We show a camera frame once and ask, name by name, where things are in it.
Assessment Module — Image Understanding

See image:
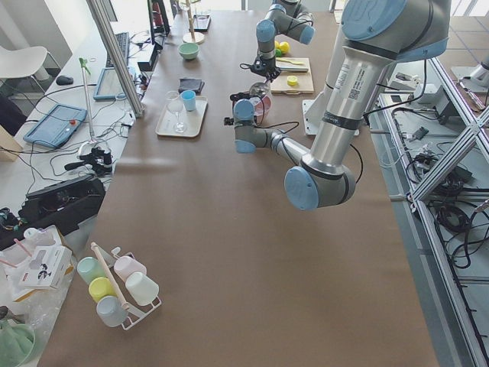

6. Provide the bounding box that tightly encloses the black computer mouse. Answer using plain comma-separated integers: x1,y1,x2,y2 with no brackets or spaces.
55,75,73,86

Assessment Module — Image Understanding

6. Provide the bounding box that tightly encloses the white chair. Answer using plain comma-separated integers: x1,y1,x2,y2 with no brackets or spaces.
0,46,50,91

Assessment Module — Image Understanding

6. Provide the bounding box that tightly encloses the metal muddler black tip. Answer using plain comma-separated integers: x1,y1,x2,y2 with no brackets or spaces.
279,66,309,73

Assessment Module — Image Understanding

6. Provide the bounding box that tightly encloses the blue teach pendant near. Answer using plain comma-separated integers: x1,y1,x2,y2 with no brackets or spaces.
23,104,87,148

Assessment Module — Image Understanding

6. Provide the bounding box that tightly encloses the yellow cup on rack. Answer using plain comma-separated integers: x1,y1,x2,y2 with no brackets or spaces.
88,277,116,303

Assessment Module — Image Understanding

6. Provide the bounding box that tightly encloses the grey cup on rack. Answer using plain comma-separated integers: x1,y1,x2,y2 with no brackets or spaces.
96,295,128,327

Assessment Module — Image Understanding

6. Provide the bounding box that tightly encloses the white wire cup rack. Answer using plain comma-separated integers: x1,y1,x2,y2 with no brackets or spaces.
111,247,163,330

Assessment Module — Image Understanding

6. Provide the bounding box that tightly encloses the halved lemon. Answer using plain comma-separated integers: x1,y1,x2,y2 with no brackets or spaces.
287,76,298,86

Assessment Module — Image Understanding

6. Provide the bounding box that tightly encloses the blue teach pendant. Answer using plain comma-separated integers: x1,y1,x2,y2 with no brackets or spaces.
23,104,87,148
93,67,125,102

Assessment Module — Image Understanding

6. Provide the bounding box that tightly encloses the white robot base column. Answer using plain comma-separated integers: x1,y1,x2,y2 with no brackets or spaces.
303,28,345,135

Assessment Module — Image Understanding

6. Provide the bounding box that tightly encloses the green cup on rack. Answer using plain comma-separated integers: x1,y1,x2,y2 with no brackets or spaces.
76,256,105,285

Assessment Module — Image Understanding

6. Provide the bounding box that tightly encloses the white product box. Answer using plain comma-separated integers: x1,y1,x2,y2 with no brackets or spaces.
19,245,72,290

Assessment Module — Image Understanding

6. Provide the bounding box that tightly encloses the white cup on rack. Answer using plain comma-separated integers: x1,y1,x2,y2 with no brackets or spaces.
125,271,159,306

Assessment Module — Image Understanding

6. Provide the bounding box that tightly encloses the pink cup on rack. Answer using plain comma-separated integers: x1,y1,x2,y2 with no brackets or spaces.
114,255,147,281

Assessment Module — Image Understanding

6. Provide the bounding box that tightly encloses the aluminium frame post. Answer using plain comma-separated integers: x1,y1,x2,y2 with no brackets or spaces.
86,0,144,119

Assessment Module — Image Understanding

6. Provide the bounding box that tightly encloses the blue teach pendant far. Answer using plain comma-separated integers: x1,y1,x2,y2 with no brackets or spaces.
93,67,125,102

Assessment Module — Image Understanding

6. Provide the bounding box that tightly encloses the black keyboard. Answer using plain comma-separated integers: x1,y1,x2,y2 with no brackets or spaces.
115,32,130,65

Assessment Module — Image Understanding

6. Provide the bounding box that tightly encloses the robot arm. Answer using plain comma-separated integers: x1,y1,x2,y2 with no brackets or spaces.
250,1,315,82
233,1,451,210

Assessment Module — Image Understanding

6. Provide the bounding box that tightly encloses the green bowl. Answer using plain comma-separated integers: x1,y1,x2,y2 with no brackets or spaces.
178,43,199,60

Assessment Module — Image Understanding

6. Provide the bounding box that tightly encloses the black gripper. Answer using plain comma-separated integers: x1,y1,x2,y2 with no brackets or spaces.
259,56,281,81

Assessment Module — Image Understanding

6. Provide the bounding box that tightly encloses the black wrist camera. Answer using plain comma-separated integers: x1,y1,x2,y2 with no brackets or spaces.
229,92,251,108
239,56,264,76

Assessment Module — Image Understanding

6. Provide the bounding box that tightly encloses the wooden rack handle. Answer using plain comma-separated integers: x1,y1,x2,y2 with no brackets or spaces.
90,242,129,310

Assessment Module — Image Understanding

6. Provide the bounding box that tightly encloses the beige serving tray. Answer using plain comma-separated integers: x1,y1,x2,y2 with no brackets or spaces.
155,96,208,138

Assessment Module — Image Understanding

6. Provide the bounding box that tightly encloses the clear wine glass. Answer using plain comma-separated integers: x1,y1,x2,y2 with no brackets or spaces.
166,90,186,134

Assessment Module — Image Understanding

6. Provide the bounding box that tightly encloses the wooden cutting board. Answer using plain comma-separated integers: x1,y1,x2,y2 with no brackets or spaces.
270,57,314,94

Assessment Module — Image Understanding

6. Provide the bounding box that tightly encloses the light blue cup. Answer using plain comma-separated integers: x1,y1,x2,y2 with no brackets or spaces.
180,89,196,112

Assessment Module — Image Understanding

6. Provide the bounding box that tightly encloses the pink bowl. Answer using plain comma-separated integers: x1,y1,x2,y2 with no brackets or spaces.
250,94,272,119

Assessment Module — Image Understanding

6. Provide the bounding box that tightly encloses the metal ice scoop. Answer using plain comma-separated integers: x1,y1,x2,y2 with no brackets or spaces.
248,80,271,99

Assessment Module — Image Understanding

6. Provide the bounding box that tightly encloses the grey folded cloth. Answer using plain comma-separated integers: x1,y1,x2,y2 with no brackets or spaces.
178,78,205,95

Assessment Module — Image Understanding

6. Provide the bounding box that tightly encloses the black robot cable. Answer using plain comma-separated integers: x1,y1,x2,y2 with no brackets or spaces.
255,121,364,192

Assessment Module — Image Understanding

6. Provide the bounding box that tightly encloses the black electronics box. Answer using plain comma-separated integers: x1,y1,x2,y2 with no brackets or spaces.
18,175,105,235

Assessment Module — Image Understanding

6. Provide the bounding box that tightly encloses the yellow plastic knife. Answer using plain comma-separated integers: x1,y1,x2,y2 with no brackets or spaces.
276,57,305,65

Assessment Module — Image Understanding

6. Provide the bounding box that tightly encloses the wooden mug tree stand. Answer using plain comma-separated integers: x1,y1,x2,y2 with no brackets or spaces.
179,0,205,44

